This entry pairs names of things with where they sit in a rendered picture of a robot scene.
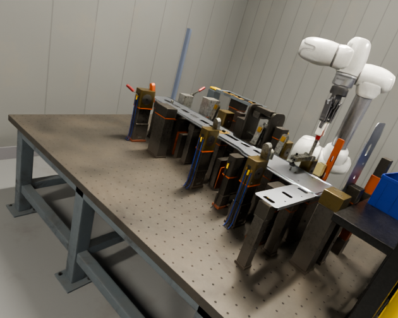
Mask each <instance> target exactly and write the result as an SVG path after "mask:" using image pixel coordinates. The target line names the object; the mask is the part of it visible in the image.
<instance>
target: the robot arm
mask: <svg viewBox="0 0 398 318"><path fill-rule="evenodd" d="M370 49H371V44H370V41H369V40H367V39H365V38H361V37H354V38H353V39H351V40H350V41H349V42H348V44H347V45H342V44H338V43H335V42H333V41H331V40H327V39H324V38H318V37H308V38H305V39H304V40H303V41H302V43H301V45H300V47H299V50H298V54H299V56H300V57H301V58H302V59H304V60H306V61H308V62H310V63H312V64H315V65H318V66H328V67H331V68H334V69H336V74H335V76H334V79H333V81H332V83H333V84H334V85H333V86H332V87H331V89H330V93H332V95H331V96H330V98H329V99H326V101H325V105H324V107H323V110H322V113H321V115H320V118H319V120H320V123H319V125H318V127H317V129H316V132H315V134H316V135H319V136H321V135H322V136H324V134H325V131H326V130H327V128H328V125H329V123H331V122H332V121H333V119H334V117H335V115H336V113H337V111H338V110H339V108H340V106H341V105H342V103H341V98H342V97H346V96H347V94H348V92H349V90H348V88H349V89H351V88H352V87H353V85H356V90H355V91H356V94H355V96H354V98H353V100H352V102H351V105H350V107H349V109H348V111H347V113H346V115H345V117H344V119H343V121H342V123H341V125H340V127H339V129H338V131H337V133H336V135H335V137H334V140H333V141H332V142H331V143H329V144H327V145H326V147H324V148H322V147H321V146H319V142H318V143H317V146H316V148H315V150H314V152H313V154H312V156H315V157H316V159H317V160H318V162H322V163H324V164H326V163H327V160H328V159H329V156H330V154H331V152H332V150H333V148H334V146H335V144H336V142H337V140H338V139H339V138H340V139H343V140H344V141H345V143H344V145H343V147H342V149H341V151H340V153H339V155H338V157H337V159H336V161H335V163H334V166H333V167H332V169H331V171H330V174H336V175H342V174H345V173H346V172H347V171H348V170H349V168H350V166H351V159H350V158H349V157H348V154H349V152H348V149H347V146H348V144H349V143H350V141H351V139H352V137H353V135H354V133H355V132H356V130H357V128H358V126H359V123H360V122H361V120H362V119H363V117H364V115H365V113H366V111H367V110H368V107H369V106H370V104H371V101H372V100H373V99H374V98H376V97H377V96H378V95H379V94H380V93H387V92H388V91H390V90H391V89H392V87H393V85H394V82H395V76H394V75H393V74H392V73H391V72H390V71H388V70H386V69H384V68H381V67H379V66H375V65H372V64H366V62H367V60H368V56H369V53H370ZM322 132H323V133H322ZM314 140H315V137H313V136H307V135H305V136H303V137H302V138H300V139H299V140H298V142H297V143H296V144H295V145H294V148H293V149H292V152H291V155H294V154H296V153H298V154H304V152H307V153H309V152H310V150H311V147H312V145H313V143H314ZM291 155H290V157H291ZM290 157H289V158H290Z"/></svg>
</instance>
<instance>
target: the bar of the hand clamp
mask: <svg viewBox="0 0 398 318"><path fill-rule="evenodd" d="M308 154H309V153H304V154H298V153H296V154H294V155H291V157H290V159H291V160H292V159H293V160H292V162H290V163H289V164H290V166H292V167H295V166H296V165H295V163H294V162H303V161H309V160H311V158H312V157H313V156H308Z"/></svg>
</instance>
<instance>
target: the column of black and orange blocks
mask: <svg viewBox="0 0 398 318"><path fill-rule="evenodd" d="M392 163H393V160H391V159H389V158H387V157H382V158H381V160H380V162H379V164H378V165H377V167H376V169H375V171H374V173H373V175H371V177H370V179H369V180H368V182H367V184H366V186H365V188H364V189H365V191H364V193H363V195H362V196H361V198H360V200H359V201H358V202H360V201H363V200H365V199H368V198H369V197H371V195H372V194H373V191H374V190H375V188H376V186H377V184H378V183H379V181H380V179H381V178H382V177H381V176H382V174H386V173H387V172H388V170H389V168H390V166H391V164H392ZM351 235H352V233H351V232H349V231H347V230H346V229H345V228H343V229H342V231H341V233H340V234H339V236H338V237H337V239H336V241H335V243H334V244H333V246H332V248H331V251H332V252H334V253H335V254H337V255H339V254H341V253H342V252H343V250H344V248H345V246H346V245H347V243H348V242H349V238H350V236H351Z"/></svg>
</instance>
